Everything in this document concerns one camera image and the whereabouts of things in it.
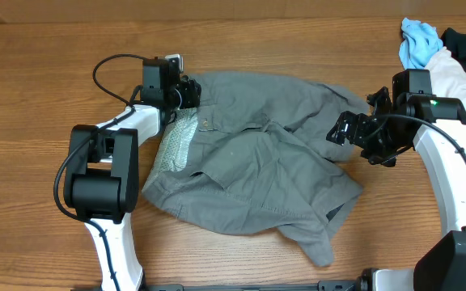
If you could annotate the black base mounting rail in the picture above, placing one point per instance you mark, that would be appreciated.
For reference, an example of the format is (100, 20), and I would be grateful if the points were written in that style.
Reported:
(323, 285)

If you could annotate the light blue cloth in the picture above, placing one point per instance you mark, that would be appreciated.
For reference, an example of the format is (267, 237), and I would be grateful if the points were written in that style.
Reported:
(420, 42)

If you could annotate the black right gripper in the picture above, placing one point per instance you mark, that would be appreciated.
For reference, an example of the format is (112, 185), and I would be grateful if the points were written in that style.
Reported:
(359, 123)

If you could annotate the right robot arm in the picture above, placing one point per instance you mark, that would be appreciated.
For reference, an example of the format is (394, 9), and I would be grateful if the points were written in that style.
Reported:
(410, 116)

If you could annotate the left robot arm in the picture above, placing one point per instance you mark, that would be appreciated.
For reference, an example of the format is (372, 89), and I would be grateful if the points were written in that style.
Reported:
(98, 182)

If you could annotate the grey shorts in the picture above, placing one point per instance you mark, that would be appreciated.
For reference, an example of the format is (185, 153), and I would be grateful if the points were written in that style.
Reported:
(254, 156)

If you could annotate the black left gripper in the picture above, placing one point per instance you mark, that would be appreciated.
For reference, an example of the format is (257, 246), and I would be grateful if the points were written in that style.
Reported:
(191, 93)

